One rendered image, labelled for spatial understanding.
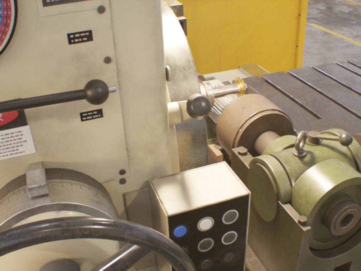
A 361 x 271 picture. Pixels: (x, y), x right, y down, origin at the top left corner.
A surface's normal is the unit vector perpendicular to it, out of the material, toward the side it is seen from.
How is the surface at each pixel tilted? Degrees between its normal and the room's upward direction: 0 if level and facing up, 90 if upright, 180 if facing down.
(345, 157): 41
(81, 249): 86
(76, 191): 29
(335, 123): 0
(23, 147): 90
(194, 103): 53
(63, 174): 19
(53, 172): 11
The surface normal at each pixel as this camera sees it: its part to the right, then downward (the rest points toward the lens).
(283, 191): 0.24, -0.11
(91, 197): 0.57, -0.79
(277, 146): -0.53, -0.64
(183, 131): 0.30, 0.25
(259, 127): 0.33, 0.46
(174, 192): -0.05, -0.87
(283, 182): 0.18, -0.33
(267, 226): -0.95, 0.20
